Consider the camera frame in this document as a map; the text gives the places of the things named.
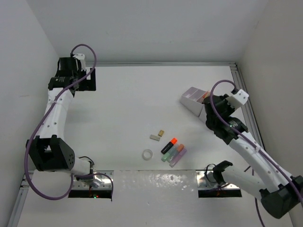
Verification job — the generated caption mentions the purple cable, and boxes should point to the purple cable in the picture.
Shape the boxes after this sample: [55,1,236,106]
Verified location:
[24,44,114,201]
[210,79,303,227]

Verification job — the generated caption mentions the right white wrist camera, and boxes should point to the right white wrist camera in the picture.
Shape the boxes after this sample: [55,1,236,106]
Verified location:
[226,89,249,110]

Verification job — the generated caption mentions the white pink compartment organizer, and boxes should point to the white pink compartment organizer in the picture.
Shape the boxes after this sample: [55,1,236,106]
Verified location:
[180,87,206,121]

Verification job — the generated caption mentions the black orange highlighter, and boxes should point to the black orange highlighter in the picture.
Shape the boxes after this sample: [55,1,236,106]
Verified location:
[161,138,178,154]

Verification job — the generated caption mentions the grey eraser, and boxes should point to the grey eraser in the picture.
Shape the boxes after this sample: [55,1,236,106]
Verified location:
[150,134,160,141]

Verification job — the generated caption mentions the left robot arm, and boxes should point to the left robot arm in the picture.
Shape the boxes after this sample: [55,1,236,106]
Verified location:
[29,53,96,175]

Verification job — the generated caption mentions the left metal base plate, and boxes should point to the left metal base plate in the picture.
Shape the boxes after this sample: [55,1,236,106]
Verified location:
[72,170,114,190]

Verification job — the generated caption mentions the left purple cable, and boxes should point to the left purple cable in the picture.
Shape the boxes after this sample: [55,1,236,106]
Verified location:
[24,44,114,201]

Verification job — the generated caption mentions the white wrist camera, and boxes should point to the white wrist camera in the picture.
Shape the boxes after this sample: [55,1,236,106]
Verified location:
[71,53,86,71]
[226,89,249,110]

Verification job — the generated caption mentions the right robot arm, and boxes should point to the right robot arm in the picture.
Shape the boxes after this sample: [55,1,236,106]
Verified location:
[202,93,303,219]

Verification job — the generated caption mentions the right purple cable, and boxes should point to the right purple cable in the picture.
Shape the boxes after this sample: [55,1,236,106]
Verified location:
[210,79,303,227]

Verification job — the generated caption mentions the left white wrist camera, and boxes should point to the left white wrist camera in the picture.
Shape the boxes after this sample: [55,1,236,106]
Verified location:
[71,53,86,71]

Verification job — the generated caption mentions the orange pastel highlighter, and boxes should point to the orange pastel highlighter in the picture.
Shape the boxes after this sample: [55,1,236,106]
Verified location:
[167,144,185,163]

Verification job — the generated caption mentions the purple highlighter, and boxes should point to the purple highlighter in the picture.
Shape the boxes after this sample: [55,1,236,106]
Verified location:
[169,148,187,168]

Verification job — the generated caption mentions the metal base plate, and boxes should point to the metal base plate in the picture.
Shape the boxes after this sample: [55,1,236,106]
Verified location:
[196,170,240,192]
[72,170,114,190]

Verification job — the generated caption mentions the tan eraser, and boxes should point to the tan eraser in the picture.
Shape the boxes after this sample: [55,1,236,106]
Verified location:
[158,130,164,137]

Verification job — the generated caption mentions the green highlighter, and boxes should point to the green highlighter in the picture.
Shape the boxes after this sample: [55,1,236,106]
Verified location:
[161,146,177,162]

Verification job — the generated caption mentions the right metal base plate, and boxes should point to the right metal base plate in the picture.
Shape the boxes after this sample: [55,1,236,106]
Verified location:
[196,170,240,192]

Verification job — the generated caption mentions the clear tape roll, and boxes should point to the clear tape roll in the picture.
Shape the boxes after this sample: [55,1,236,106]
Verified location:
[142,149,153,161]

